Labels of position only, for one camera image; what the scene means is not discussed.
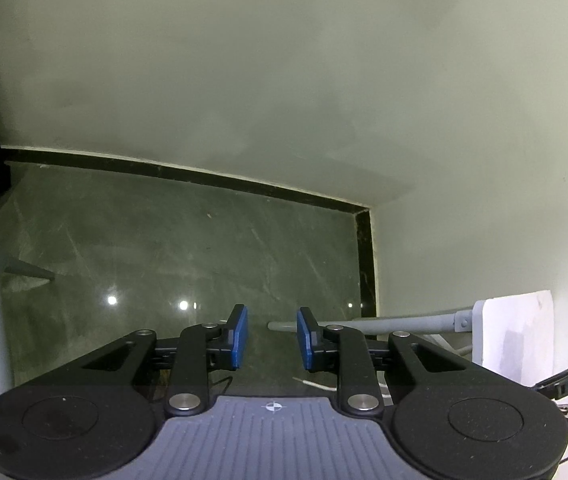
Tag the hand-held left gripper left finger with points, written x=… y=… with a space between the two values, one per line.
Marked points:
x=239 y=335

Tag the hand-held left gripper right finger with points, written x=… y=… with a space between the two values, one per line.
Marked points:
x=306 y=340

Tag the white table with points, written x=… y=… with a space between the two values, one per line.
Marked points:
x=514 y=330

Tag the grey table leg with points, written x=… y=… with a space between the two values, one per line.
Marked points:
x=414 y=322

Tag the black baseboard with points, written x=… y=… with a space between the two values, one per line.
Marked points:
x=163 y=170

